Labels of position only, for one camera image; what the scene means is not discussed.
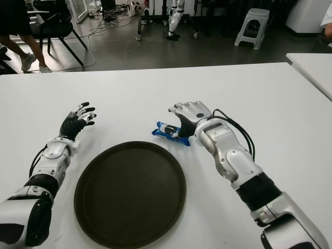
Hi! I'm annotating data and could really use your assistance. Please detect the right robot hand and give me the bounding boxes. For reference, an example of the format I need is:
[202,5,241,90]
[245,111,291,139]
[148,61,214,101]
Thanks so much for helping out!
[168,101,212,140]

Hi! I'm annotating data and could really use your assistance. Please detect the cables on floor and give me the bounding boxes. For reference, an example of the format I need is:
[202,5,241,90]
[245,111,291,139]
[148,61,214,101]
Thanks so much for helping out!
[87,4,133,37]

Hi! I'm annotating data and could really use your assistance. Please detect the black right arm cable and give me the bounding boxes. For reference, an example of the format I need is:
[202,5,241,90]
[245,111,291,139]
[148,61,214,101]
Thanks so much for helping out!
[212,108,256,160]

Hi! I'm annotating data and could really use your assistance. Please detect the white framed panel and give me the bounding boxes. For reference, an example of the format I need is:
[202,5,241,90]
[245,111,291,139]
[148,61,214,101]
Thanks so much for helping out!
[67,0,89,24]

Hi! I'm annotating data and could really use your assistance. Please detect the white plastic stool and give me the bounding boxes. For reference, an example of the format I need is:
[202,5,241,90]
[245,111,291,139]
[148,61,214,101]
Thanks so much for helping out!
[234,8,270,50]

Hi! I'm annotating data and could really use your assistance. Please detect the person in white shirt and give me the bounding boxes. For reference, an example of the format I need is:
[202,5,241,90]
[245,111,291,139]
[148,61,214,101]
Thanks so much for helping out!
[320,10,332,47]

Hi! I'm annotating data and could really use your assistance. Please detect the blue Oreo cookie packet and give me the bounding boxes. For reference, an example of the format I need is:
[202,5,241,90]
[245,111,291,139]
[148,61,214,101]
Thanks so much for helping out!
[151,120,192,148]

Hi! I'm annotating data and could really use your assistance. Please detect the white side table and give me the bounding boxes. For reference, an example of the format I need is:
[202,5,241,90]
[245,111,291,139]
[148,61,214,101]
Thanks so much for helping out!
[285,52,332,102]

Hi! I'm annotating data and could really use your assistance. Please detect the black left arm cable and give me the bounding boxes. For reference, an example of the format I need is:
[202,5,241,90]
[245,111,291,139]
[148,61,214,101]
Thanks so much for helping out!
[29,146,49,179]

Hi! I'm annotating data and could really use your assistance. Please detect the black rolling metal frame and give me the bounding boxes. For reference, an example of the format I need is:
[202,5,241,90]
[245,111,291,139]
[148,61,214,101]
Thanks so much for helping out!
[133,0,211,41]

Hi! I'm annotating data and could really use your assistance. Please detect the white cabinet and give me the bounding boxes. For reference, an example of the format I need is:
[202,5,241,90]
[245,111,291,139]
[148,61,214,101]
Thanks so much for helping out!
[285,0,332,34]

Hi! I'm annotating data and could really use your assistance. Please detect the dark brown round tray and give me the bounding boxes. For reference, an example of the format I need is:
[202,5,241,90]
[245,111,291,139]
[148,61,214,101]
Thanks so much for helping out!
[74,141,187,246]

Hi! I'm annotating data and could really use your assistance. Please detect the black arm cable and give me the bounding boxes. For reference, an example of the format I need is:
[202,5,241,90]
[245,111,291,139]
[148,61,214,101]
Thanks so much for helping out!
[212,108,256,160]
[29,146,49,179]

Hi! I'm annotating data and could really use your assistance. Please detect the person in black shorts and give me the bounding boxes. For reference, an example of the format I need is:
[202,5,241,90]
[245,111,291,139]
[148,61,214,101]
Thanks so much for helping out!
[0,0,52,74]

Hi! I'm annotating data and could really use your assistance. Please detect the black chair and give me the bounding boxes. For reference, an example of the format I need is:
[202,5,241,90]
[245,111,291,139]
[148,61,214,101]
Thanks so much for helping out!
[27,0,88,67]

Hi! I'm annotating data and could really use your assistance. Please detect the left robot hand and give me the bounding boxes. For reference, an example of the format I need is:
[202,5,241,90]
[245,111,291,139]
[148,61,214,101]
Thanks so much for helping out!
[59,102,97,141]

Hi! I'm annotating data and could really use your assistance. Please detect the white humanoid robot leg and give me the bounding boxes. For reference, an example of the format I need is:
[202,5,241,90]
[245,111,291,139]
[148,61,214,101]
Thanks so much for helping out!
[165,0,186,41]

